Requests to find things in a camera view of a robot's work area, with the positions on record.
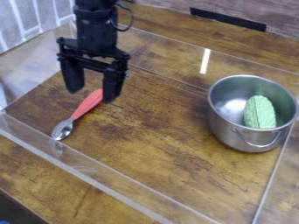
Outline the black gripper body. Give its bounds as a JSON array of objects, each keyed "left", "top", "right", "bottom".
[{"left": 57, "top": 5, "right": 130, "bottom": 71}]

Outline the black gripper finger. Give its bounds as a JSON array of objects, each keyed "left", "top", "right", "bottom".
[
  {"left": 60, "top": 58, "right": 84, "bottom": 94},
  {"left": 102, "top": 66, "right": 126, "bottom": 102}
]

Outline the pink handled metal spoon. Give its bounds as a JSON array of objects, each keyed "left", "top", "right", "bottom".
[{"left": 50, "top": 88, "right": 102, "bottom": 141}]

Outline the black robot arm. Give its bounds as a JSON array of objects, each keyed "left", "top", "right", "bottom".
[{"left": 57, "top": 0, "right": 134, "bottom": 102}]

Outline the stainless steel pot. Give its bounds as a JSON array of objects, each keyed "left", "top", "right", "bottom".
[{"left": 208, "top": 74, "right": 299, "bottom": 153}]

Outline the green knitted toy vegetable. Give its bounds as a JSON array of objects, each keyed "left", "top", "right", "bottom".
[{"left": 244, "top": 95, "right": 276, "bottom": 129}]

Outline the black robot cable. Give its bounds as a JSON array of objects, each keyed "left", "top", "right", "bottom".
[{"left": 109, "top": 1, "right": 134, "bottom": 32}]

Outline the black strip on wall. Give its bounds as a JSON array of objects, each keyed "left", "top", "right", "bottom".
[{"left": 189, "top": 7, "right": 267, "bottom": 32}]

